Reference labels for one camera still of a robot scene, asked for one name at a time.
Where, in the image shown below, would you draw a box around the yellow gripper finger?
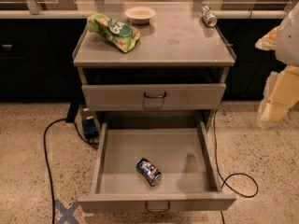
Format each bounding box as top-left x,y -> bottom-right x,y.
255,26 -> 278,51
257,65 -> 299,128

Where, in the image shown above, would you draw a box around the blue pepsi can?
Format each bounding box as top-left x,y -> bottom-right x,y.
135,158 -> 162,187

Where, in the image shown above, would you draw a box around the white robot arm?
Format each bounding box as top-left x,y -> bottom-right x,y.
255,4 -> 299,128

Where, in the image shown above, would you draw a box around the silver soda can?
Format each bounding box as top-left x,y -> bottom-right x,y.
202,6 -> 218,27

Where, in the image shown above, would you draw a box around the open grey middle drawer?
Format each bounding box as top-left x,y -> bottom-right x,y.
78,122 -> 236,213

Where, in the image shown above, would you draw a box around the grey drawer cabinet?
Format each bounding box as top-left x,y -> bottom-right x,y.
74,3 -> 235,125

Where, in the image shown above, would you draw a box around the closed grey top drawer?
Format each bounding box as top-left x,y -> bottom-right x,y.
82,84 -> 226,111

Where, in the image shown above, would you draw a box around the dark counter cabinets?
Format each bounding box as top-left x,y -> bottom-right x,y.
0,19 -> 285,103

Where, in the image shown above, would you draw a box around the white paper bowl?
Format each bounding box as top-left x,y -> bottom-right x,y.
125,7 -> 156,25

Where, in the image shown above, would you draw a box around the green chip bag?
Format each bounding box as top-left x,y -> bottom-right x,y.
87,13 -> 141,53

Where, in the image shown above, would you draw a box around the blue power box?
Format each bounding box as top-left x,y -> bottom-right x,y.
81,117 -> 98,139

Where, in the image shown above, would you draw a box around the blue tape cross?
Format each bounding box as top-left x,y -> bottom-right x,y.
55,200 -> 79,224

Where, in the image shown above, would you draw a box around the black cable on left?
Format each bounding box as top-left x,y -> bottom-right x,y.
42,118 -> 100,224

